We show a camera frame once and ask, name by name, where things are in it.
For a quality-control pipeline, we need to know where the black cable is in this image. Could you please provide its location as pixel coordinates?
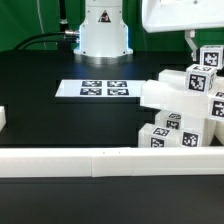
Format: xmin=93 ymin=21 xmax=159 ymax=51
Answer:
xmin=13 ymin=29 xmax=81 ymax=51

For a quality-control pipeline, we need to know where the white front fence wall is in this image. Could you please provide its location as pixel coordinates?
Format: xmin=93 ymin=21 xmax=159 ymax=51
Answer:
xmin=0 ymin=147 xmax=224 ymax=178

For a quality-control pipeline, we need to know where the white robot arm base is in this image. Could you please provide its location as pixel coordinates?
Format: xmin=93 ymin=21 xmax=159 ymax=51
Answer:
xmin=74 ymin=0 xmax=133 ymax=65

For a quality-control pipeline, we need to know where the white left fence wall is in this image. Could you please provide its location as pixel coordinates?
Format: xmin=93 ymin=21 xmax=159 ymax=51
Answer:
xmin=0 ymin=106 xmax=6 ymax=132

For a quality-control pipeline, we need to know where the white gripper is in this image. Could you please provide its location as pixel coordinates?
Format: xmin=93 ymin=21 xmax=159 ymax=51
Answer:
xmin=142 ymin=0 xmax=224 ymax=62

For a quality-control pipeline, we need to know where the white chair back frame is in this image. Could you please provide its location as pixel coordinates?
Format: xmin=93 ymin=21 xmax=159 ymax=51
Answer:
xmin=139 ymin=68 xmax=224 ymax=122

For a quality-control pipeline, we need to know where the white fence wall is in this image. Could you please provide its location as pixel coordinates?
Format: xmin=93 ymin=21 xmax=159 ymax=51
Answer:
xmin=0 ymin=147 xmax=224 ymax=178
xmin=0 ymin=106 xmax=6 ymax=132

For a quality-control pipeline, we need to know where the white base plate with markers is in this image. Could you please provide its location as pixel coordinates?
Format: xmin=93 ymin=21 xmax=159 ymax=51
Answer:
xmin=55 ymin=79 xmax=145 ymax=98

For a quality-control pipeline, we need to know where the small white block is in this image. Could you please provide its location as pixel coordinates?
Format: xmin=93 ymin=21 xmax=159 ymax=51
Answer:
xmin=155 ymin=110 xmax=181 ymax=130

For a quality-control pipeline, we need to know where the white chair seat part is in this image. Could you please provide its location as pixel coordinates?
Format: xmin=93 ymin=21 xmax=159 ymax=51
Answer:
xmin=180 ymin=115 xmax=216 ymax=147

